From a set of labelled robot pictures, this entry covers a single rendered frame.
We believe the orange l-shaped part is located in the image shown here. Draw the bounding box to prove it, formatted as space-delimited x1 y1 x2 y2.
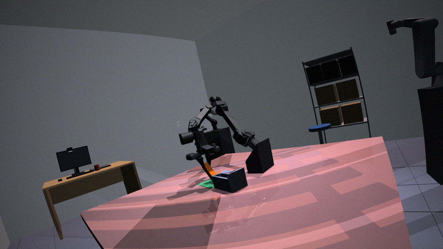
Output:
203 162 220 180

